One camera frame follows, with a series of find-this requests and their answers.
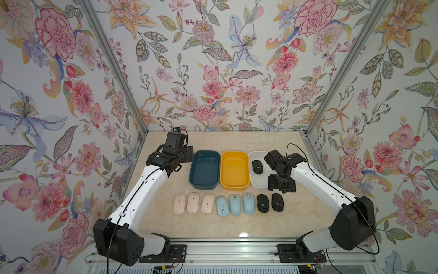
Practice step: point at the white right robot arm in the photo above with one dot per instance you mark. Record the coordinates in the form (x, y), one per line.
(354, 219)

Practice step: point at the pink mouse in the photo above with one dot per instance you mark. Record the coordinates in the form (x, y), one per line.
(207, 203)
(179, 204)
(192, 203)

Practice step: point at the black mouse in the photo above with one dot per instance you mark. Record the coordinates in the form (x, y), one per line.
(263, 203)
(257, 167)
(277, 202)

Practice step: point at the right aluminium corner post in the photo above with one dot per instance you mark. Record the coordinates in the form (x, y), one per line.
(366, 30)

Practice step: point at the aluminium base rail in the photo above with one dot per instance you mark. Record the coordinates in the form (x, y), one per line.
(243, 256)

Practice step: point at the pink mouse middle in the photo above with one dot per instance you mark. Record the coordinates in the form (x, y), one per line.
(192, 203)

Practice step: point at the dark teal storage box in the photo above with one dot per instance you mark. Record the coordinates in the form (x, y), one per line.
(205, 170)

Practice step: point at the white storage box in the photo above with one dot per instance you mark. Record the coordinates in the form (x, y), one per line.
(260, 181)

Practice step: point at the left aluminium corner post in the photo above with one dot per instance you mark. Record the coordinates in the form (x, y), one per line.
(116, 70)

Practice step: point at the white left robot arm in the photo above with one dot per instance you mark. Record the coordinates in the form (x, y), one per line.
(117, 237)

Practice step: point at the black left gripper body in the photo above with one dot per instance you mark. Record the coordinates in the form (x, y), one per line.
(185, 154)

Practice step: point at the aluminium corner post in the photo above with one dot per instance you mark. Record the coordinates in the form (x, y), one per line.
(116, 70)
(366, 30)

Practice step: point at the yellow storage box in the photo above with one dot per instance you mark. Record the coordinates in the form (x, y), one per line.
(235, 174)

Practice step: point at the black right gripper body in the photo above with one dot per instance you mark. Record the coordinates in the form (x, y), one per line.
(275, 182)

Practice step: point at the pink mouse right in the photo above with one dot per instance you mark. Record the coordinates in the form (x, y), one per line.
(207, 203)

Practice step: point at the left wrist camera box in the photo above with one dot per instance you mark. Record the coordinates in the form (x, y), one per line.
(177, 138)

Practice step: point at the light blue mouse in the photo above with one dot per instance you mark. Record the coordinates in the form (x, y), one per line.
(249, 203)
(235, 205)
(222, 206)

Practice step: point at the pink mouse far left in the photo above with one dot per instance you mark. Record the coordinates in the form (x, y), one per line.
(179, 204)

